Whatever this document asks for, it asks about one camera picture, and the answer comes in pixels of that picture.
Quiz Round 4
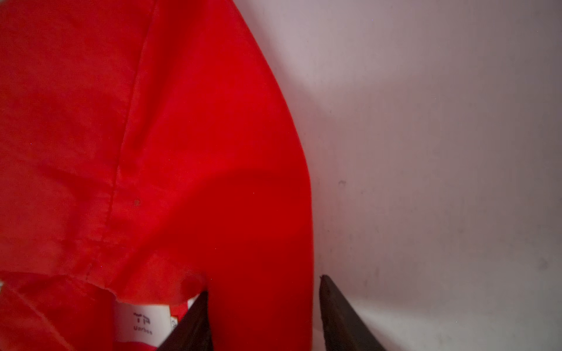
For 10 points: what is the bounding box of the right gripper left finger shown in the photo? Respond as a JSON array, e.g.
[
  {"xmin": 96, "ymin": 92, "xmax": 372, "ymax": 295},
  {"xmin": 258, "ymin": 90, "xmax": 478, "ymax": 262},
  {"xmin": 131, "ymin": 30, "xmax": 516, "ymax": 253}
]
[{"xmin": 157, "ymin": 292, "xmax": 214, "ymax": 351}]

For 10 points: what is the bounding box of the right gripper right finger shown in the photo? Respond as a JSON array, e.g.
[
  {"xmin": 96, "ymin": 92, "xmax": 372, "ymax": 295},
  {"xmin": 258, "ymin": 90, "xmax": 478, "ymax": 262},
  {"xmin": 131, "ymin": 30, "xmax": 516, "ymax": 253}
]
[{"xmin": 319, "ymin": 275, "xmax": 386, "ymax": 351}]

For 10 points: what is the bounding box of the rainbow red hooded jacket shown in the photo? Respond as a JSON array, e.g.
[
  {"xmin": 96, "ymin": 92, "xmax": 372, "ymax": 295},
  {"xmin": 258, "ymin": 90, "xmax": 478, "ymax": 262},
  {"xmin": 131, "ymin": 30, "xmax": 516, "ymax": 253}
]
[{"xmin": 1, "ymin": 1, "xmax": 313, "ymax": 350}]

